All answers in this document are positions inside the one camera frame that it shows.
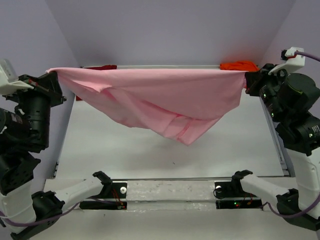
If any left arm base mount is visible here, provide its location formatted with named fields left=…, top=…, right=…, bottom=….
left=79, top=171, right=128, bottom=210

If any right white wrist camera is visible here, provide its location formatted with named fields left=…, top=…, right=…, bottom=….
left=268, top=47, right=306, bottom=76

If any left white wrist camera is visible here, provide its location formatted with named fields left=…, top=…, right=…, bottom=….
left=0, top=59, right=33, bottom=95

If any pink t shirt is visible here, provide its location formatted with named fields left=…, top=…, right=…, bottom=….
left=54, top=67, right=246, bottom=145

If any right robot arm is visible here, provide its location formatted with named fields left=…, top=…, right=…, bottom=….
left=230, top=64, right=320, bottom=233

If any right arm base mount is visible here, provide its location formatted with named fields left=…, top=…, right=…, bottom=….
left=212, top=170, right=263, bottom=210

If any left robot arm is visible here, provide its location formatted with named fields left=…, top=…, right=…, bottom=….
left=0, top=71, right=113, bottom=240

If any dark red folded t shirt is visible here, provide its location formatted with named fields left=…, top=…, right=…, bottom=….
left=74, top=64, right=118, bottom=102

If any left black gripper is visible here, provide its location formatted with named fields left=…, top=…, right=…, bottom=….
left=9, top=67, right=72, bottom=145

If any orange t shirt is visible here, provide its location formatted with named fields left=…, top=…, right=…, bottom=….
left=219, top=60, right=260, bottom=72

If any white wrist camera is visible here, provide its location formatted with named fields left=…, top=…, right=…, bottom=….
left=268, top=47, right=306, bottom=76
left=0, top=59, right=33, bottom=95

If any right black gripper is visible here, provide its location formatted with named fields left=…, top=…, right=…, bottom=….
left=246, top=62, right=291, bottom=122

